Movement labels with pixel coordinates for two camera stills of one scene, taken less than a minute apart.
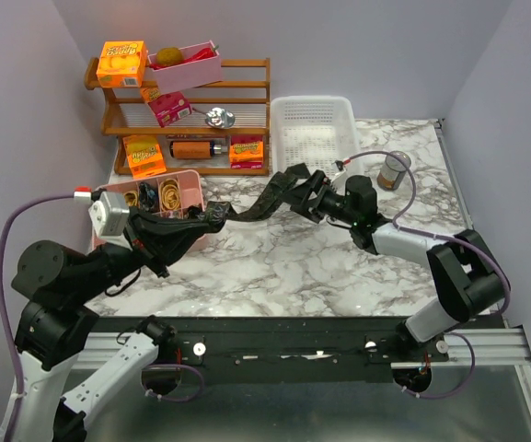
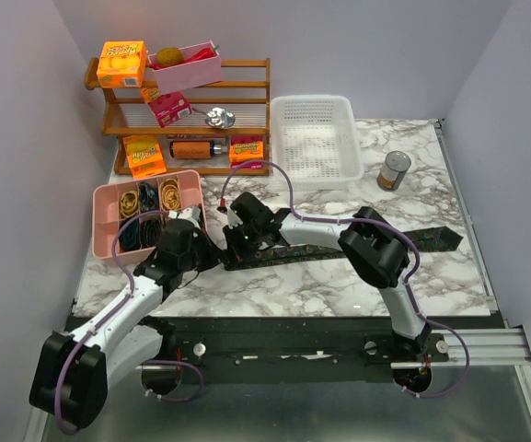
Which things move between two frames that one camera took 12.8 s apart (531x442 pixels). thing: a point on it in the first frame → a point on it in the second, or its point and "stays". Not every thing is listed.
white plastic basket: x=317 y=131 stays
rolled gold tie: x=169 y=193 stays
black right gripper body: x=328 y=201 → x=243 y=240
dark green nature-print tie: x=218 y=213 → x=417 y=238
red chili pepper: x=198 y=56 stays
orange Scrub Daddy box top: x=121 y=63 stays
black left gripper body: x=152 y=248 → x=202 y=256
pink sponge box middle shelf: x=169 y=107 stays
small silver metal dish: x=218 y=117 stays
